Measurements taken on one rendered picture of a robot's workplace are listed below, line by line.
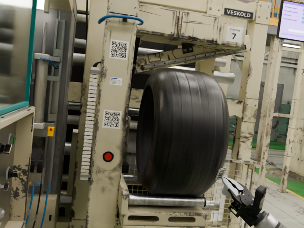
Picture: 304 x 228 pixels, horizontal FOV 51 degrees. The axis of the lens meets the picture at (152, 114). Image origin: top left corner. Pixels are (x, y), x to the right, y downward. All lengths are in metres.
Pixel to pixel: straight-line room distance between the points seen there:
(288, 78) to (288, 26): 7.36
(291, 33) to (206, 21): 3.60
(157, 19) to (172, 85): 0.49
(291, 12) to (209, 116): 4.17
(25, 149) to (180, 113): 0.56
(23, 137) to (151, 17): 0.90
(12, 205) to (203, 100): 0.76
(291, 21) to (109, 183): 4.32
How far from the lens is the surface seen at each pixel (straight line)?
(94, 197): 1.42
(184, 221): 1.45
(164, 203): 1.39
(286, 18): 5.24
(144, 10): 1.66
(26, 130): 1.07
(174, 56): 1.80
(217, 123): 1.25
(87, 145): 1.37
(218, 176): 1.33
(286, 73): 12.54
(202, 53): 1.84
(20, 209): 1.14
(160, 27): 1.66
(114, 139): 1.36
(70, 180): 2.19
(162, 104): 1.23
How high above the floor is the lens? 1.36
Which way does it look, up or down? 4 degrees down
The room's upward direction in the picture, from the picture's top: 6 degrees clockwise
